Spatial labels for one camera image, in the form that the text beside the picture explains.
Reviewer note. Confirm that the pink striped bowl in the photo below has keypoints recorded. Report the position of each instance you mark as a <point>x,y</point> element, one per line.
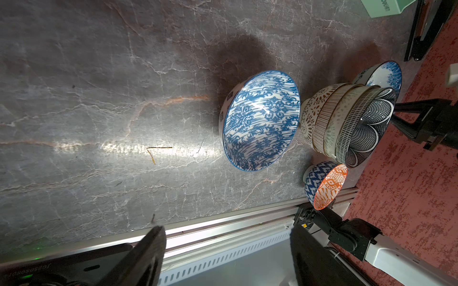
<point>325,115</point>

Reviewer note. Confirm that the blue floral bowl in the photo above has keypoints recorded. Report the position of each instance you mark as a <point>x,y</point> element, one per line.
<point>259,119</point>

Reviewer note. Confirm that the black stapler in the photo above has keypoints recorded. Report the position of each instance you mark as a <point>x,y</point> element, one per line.
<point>429,19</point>

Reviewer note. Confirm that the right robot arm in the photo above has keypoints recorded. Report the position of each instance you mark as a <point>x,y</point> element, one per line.
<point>367,243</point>

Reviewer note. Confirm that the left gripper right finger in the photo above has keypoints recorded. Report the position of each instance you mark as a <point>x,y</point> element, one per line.
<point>314,265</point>

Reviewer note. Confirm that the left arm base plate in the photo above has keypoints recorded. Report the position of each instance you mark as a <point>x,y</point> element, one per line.
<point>82,269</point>

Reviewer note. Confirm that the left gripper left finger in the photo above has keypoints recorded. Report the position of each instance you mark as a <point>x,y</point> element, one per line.
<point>142,265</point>

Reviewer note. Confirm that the dark flower pattern bowl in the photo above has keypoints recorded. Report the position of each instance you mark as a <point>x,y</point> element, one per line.
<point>365,126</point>

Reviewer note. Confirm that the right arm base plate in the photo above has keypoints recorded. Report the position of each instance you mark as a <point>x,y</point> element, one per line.
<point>307,216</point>

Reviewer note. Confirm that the white brown lattice bowl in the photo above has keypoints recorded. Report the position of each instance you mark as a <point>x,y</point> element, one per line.
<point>311,108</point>

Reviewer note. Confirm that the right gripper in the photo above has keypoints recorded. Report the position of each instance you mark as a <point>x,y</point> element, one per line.
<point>433,122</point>

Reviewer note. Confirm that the blue white rim bowl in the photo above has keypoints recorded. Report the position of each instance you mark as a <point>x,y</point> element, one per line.
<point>386,75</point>

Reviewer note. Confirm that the green desk file organizer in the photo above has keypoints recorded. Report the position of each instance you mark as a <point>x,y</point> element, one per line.
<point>383,8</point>

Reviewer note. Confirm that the orange patterned bowl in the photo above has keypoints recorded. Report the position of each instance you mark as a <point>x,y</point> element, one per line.
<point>323,182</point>

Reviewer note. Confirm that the white green triangle bowl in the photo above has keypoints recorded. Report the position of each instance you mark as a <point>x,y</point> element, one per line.
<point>338,117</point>

